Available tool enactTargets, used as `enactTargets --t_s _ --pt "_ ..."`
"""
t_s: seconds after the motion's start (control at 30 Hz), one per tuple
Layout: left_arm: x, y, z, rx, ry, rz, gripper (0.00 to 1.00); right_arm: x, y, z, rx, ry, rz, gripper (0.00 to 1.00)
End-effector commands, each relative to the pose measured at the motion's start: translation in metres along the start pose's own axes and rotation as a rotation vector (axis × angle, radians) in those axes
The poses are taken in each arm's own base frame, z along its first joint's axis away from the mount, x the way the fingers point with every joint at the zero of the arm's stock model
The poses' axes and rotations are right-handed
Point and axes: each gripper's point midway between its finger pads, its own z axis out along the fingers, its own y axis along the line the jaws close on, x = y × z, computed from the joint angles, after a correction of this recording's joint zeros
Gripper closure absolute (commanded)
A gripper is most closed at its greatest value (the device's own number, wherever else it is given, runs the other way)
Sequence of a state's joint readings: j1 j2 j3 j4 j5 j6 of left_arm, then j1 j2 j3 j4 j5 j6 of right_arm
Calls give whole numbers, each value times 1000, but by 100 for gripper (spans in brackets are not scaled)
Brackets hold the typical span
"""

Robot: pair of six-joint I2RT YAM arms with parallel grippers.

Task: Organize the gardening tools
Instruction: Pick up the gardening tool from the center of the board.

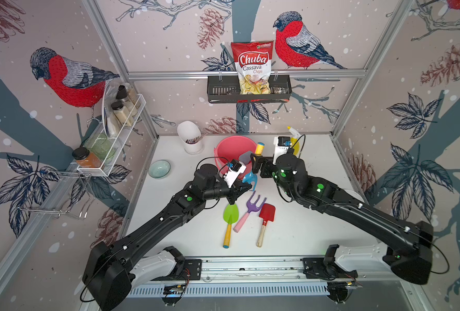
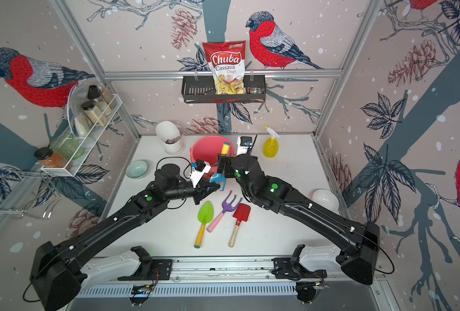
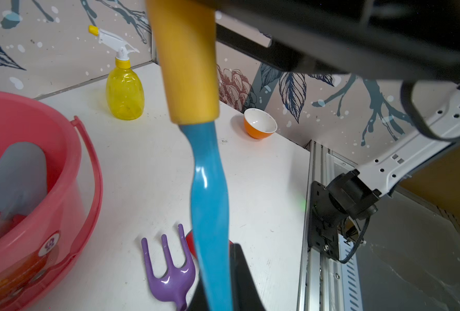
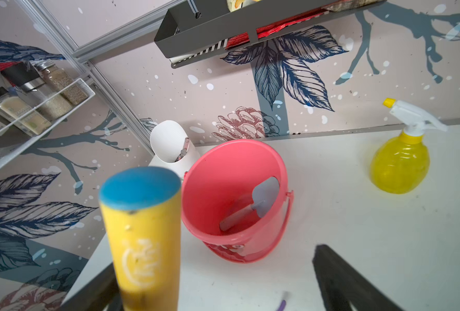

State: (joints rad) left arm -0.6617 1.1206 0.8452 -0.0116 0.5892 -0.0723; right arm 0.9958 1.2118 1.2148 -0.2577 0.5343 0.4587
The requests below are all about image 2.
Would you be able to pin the red toy spade wooden handle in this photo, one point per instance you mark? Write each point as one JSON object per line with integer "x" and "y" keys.
{"x": 241, "y": 215}

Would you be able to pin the green toy shovel yellow handle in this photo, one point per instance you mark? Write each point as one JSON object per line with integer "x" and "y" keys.
{"x": 205, "y": 216}

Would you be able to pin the red Chuba chips bag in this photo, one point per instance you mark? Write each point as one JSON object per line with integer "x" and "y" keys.
{"x": 226, "y": 61}

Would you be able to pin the white ceramic cup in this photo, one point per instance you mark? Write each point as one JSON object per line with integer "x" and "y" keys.
{"x": 170, "y": 137}

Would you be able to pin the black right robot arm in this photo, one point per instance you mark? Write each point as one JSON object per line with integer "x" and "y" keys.
{"x": 358, "y": 243}

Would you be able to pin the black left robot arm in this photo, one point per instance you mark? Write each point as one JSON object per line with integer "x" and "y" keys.
{"x": 56, "y": 273}

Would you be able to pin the spice bottle black cap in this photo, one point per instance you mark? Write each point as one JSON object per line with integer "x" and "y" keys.
{"x": 95, "y": 115}
{"x": 95, "y": 96}

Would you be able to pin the purple toy rake pink handle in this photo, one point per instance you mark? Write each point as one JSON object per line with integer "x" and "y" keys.
{"x": 228, "y": 206}

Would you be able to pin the yellow spray bottle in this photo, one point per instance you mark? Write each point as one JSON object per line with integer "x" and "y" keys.
{"x": 271, "y": 146}

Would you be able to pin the light green bowl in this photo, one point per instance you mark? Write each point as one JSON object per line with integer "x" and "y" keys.
{"x": 137, "y": 169}

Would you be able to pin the chrome wire rack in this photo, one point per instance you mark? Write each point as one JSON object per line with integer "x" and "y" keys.
{"x": 31, "y": 194}

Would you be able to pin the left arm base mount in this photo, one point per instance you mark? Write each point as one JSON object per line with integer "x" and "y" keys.
{"x": 149, "y": 268}

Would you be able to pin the green glass jar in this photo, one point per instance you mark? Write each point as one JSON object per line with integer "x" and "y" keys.
{"x": 68, "y": 146}

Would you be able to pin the pink plastic bucket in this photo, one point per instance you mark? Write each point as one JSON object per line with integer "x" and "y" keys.
{"x": 207, "y": 149}

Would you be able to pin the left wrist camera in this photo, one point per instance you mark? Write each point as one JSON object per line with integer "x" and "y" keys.
{"x": 198, "y": 170}

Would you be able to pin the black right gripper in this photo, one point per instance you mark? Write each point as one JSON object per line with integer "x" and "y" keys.
{"x": 230, "y": 162}

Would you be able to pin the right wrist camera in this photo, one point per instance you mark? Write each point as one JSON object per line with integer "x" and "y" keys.
{"x": 244, "y": 145}

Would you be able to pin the black wall basket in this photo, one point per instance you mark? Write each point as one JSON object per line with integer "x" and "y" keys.
{"x": 210, "y": 89}

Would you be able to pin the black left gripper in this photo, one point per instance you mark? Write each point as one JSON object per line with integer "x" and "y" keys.
{"x": 201, "y": 190}

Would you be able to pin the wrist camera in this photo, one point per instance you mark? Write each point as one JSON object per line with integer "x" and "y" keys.
{"x": 244, "y": 145}
{"x": 198, "y": 170}

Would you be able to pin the white wire wall shelf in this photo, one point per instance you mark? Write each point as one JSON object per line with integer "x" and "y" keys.
{"x": 80, "y": 125}

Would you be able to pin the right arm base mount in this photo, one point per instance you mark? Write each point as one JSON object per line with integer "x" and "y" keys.
{"x": 291, "y": 269}

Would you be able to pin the orange jar black lid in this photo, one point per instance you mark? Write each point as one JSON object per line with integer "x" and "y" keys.
{"x": 50, "y": 158}

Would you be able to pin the blue toy fork yellow handle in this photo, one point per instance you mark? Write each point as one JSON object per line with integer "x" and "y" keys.
{"x": 219, "y": 178}

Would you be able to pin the white bowl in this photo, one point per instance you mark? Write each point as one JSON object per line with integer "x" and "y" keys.
{"x": 326, "y": 199}

